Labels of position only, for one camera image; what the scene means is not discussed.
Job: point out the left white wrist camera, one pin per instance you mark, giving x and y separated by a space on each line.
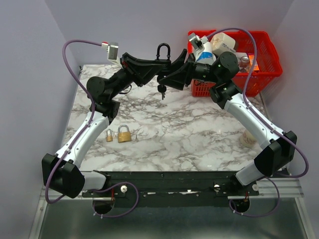
112 50

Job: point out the white plastic bottle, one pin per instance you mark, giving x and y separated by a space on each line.
247 139

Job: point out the white blue tape roll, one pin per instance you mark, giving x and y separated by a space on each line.
204 55

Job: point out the small brass padlock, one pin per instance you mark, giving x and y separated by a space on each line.
109 135

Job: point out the small metal can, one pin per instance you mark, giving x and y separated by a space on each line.
244 60

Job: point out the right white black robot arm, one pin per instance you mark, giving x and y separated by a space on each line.
277 145

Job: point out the large brass padlock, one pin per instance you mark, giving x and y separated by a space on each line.
124 134

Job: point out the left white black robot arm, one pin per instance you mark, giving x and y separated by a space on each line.
61 171

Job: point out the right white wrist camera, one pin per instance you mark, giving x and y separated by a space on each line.
197 43

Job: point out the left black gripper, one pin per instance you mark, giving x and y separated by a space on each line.
141 71

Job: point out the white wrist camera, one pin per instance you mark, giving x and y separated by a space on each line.
197 43
112 50

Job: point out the orange small box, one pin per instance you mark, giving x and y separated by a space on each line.
255 65

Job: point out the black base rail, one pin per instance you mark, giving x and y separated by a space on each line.
176 189

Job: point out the beige paper roll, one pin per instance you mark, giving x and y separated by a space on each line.
222 42

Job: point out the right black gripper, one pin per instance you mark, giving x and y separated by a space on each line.
177 78

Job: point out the aluminium frame rail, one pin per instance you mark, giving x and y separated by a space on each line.
287 187

